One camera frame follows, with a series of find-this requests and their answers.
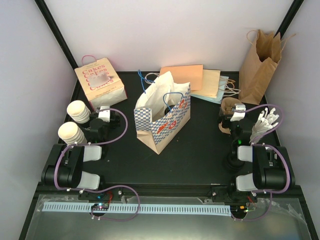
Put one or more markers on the light blue cable duct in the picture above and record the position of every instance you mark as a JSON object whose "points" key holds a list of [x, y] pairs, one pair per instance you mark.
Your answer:
{"points": [[121, 208]]}

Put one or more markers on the right black frame post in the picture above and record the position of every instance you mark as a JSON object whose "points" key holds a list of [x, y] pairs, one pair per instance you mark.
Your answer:
{"points": [[289, 16]]}

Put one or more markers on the far paper cup stack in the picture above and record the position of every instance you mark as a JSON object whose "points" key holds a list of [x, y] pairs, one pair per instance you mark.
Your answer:
{"points": [[78, 111]]}

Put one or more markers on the blue checkered paper bag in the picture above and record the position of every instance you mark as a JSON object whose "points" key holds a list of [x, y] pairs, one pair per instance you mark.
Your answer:
{"points": [[152, 127]]}

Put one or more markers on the paper cup stack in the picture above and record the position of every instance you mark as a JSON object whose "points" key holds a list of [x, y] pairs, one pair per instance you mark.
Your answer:
{"points": [[70, 133], [78, 111]]}

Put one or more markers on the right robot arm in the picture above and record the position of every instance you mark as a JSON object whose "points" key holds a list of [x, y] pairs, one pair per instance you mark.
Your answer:
{"points": [[271, 167]]}

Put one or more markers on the left black frame post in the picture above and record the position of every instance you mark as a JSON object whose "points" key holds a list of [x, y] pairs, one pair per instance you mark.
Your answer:
{"points": [[46, 13]]}

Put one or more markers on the Cakes printed paper bag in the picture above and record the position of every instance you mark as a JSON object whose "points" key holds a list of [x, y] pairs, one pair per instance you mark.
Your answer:
{"points": [[101, 84]]}

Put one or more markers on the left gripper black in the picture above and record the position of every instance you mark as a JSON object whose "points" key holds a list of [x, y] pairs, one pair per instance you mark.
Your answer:
{"points": [[115, 122]]}

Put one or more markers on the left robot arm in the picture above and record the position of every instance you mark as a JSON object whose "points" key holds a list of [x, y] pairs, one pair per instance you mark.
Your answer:
{"points": [[70, 173]]}

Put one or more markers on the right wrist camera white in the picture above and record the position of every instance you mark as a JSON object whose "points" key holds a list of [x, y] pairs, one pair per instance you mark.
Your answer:
{"points": [[239, 112]]}

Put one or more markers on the standing brown paper bag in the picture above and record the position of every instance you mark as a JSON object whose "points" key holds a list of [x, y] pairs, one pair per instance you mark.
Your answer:
{"points": [[259, 65]]}

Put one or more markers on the tan flat paper bag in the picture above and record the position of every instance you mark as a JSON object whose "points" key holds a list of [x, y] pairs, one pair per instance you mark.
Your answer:
{"points": [[210, 84]]}

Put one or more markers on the orange flat paper bag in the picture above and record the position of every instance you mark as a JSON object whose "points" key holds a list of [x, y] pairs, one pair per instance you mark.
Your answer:
{"points": [[186, 73]]}

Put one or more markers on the black frame post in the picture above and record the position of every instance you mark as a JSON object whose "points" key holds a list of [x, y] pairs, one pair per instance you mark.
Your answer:
{"points": [[289, 16], [46, 13]]}

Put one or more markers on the near paper cup stack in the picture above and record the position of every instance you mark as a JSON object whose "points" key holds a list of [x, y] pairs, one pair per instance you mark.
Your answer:
{"points": [[70, 133]]}

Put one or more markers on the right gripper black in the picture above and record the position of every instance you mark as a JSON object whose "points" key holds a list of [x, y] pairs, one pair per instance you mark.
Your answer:
{"points": [[226, 117]]}

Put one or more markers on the light blue flat paper bag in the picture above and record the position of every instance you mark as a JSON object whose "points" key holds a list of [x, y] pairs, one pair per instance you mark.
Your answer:
{"points": [[226, 89]]}

